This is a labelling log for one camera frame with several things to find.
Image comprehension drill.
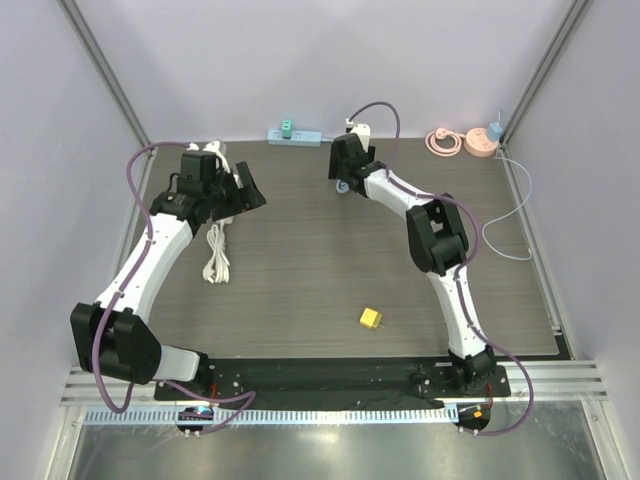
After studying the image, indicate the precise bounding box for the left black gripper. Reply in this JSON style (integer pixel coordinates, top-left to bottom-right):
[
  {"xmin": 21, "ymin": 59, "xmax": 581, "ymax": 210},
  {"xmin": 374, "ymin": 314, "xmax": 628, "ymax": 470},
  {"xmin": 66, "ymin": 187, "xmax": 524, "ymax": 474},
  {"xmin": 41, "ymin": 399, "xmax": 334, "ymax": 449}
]
[{"xmin": 204, "ymin": 162, "xmax": 265, "ymax": 221}]

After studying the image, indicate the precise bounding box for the light blue power strip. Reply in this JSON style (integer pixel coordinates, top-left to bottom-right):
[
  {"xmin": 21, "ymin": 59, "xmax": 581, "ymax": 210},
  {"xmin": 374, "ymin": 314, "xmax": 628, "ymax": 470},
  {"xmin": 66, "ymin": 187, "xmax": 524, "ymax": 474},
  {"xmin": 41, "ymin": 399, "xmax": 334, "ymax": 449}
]
[{"xmin": 266, "ymin": 129, "xmax": 332, "ymax": 148}]

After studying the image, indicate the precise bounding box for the teal plug adapter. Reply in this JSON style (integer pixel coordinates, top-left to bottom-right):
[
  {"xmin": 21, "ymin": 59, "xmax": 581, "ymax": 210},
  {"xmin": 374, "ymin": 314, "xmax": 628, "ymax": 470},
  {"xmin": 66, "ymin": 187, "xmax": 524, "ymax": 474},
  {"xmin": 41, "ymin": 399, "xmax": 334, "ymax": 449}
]
[{"xmin": 281, "ymin": 120, "xmax": 293, "ymax": 140}]

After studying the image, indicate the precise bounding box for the white power strip with cord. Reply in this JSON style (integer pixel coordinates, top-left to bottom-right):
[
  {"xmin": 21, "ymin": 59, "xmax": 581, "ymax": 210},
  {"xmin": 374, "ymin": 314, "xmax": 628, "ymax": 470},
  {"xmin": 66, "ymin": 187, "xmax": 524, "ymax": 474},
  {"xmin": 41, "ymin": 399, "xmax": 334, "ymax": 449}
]
[{"xmin": 202, "ymin": 217, "xmax": 234, "ymax": 284}]

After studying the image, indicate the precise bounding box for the yellow plug adapter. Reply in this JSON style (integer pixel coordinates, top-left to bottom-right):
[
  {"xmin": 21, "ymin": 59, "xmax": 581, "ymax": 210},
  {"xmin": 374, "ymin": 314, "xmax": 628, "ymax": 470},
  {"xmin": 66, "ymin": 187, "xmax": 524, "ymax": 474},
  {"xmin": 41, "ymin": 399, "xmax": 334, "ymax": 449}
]
[{"xmin": 359, "ymin": 308, "xmax": 385, "ymax": 330}]

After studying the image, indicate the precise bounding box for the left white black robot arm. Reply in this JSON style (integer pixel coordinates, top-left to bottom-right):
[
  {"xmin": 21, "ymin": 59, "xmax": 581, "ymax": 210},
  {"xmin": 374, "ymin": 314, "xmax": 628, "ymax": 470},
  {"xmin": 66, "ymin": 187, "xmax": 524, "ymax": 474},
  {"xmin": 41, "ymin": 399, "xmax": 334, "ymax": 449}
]
[{"xmin": 70, "ymin": 149, "xmax": 266, "ymax": 400}]

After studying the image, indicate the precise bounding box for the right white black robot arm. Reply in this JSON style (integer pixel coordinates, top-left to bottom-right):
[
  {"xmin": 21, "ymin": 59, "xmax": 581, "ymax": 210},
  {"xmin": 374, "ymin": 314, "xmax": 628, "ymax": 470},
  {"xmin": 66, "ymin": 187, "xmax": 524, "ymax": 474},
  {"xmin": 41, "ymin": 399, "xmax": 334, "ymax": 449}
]
[{"xmin": 328, "ymin": 132, "xmax": 497, "ymax": 396}]

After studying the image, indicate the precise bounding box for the pink round power socket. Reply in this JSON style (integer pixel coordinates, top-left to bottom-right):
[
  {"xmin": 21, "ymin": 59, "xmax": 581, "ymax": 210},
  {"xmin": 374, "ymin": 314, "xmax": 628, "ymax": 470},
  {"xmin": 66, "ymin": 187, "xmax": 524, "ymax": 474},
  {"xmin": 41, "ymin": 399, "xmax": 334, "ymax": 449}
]
[{"xmin": 424, "ymin": 127, "xmax": 499, "ymax": 158}]

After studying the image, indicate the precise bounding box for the light blue charger plug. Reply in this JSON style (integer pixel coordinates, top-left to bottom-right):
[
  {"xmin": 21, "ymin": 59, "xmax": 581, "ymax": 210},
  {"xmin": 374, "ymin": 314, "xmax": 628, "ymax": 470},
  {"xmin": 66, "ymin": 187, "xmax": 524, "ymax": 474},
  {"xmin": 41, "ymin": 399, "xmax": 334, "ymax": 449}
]
[{"xmin": 486, "ymin": 121, "xmax": 503, "ymax": 143}]

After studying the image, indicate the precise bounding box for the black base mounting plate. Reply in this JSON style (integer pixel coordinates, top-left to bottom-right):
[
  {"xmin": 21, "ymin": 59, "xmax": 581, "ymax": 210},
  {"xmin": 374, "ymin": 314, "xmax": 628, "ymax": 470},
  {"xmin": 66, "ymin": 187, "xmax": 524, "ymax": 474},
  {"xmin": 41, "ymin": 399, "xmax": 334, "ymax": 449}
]
[{"xmin": 185, "ymin": 357, "xmax": 511, "ymax": 411}]

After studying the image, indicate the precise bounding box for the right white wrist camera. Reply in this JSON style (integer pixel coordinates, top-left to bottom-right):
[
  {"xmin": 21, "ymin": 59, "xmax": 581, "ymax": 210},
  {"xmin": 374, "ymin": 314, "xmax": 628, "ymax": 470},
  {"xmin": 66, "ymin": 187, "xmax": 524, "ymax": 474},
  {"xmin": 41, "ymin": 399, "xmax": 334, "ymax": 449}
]
[{"xmin": 345, "ymin": 118, "xmax": 371, "ymax": 152}]

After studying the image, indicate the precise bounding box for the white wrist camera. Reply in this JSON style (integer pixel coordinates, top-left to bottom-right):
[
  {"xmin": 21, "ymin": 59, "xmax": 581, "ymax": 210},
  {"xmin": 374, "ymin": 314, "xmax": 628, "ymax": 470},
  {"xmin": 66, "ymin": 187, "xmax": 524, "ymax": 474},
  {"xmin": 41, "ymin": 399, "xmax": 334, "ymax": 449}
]
[
  {"xmin": 345, "ymin": 118, "xmax": 371, "ymax": 152},
  {"xmin": 203, "ymin": 140, "xmax": 231, "ymax": 173}
]

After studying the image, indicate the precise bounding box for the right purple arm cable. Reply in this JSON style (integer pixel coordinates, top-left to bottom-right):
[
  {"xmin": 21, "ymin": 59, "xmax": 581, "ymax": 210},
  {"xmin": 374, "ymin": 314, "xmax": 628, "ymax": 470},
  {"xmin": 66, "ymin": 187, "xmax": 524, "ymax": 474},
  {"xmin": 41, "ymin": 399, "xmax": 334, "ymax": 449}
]
[{"xmin": 347, "ymin": 102, "xmax": 537, "ymax": 439}]

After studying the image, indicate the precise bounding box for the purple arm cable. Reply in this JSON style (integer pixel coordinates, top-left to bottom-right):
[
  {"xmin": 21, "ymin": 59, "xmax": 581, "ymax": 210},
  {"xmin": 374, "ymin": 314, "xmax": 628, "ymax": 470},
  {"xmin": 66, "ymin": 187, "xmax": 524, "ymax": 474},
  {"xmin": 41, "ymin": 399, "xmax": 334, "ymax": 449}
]
[
  {"xmin": 347, "ymin": 102, "xmax": 537, "ymax": 439},
  {"xmin": 94, "ymin": 140, "xmax": 257, "ymax": 436}
]

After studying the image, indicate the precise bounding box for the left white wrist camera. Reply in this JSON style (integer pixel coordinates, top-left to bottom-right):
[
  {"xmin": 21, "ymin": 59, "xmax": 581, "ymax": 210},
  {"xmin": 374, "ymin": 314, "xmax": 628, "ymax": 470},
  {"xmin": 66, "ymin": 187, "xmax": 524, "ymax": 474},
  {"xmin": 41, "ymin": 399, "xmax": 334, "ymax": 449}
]
[{"xmin": 203, "ymin": 140, "xmax": 231, "ymax": 173}]

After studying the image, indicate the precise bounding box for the white charger cable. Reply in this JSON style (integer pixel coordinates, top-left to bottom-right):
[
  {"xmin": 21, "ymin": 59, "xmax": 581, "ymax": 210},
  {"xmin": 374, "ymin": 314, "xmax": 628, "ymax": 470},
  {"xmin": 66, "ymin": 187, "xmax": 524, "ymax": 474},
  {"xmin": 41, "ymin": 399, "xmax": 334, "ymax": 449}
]
[{"xmin": 481, "ymin": 108, "xmax": 533, "ymax": 261}]

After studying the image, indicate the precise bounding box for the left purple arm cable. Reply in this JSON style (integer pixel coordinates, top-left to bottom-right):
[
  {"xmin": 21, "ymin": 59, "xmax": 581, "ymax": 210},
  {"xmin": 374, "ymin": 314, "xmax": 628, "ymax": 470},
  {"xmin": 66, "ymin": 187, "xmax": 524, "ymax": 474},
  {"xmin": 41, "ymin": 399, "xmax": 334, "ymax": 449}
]
[{"xmin": 94, "ymin": 140, "xmax": 257, "ymax": 436}]

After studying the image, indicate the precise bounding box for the left aluminium frame post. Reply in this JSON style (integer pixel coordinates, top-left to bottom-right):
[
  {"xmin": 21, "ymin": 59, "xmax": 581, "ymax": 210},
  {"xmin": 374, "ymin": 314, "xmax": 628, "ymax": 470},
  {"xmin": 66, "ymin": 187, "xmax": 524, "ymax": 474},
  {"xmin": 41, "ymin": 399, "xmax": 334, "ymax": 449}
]
[{"xmin": 57, "ymin": 0, "xmax": 151, "ymax": 146}]

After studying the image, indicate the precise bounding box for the aluminium frame post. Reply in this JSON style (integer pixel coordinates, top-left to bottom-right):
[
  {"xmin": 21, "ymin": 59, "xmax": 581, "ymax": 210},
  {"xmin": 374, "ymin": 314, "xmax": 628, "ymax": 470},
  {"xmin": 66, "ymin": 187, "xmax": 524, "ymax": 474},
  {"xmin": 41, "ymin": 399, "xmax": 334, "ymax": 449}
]
[
  {"xmin": 57, "ymin": 0, "xmax": 151, "ymax": 146},
  {"xmin": 501, "ymin": 0, "xmax": 593, "ymax": 146}
]

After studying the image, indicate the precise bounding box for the white slotted cable duct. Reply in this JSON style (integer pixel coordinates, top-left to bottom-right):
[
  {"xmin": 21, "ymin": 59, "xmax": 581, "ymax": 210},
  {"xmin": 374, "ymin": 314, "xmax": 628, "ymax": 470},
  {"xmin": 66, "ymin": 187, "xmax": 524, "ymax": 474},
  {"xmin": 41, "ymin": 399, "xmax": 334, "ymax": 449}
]
[{"xmin": 83, "ymin": 404, "xmax": 459, "ymax": 427}]

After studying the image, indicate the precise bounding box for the right aluminium frame post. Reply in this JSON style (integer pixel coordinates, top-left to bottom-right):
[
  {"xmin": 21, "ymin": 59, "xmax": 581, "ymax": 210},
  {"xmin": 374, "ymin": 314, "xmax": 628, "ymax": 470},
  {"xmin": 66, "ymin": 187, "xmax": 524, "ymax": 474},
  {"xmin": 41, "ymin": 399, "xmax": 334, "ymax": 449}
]
[{"xmin": 501, "ymin": 0, "xmax": 593, "ymax": 146}]

